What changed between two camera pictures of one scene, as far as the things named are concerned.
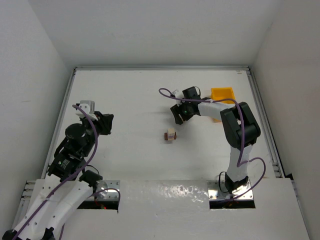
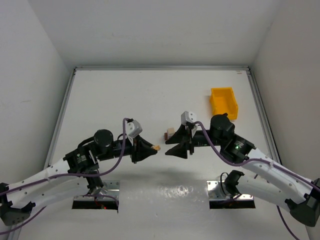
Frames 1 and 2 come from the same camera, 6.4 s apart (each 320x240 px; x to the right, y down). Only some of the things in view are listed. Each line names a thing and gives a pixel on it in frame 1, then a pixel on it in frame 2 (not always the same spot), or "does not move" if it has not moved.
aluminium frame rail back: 219,68 does not move
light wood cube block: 171,132 does not move
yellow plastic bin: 221,93 does not move
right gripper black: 180,113 to 189,141
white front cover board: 179,210 does not move
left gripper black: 102,122 to 135,150
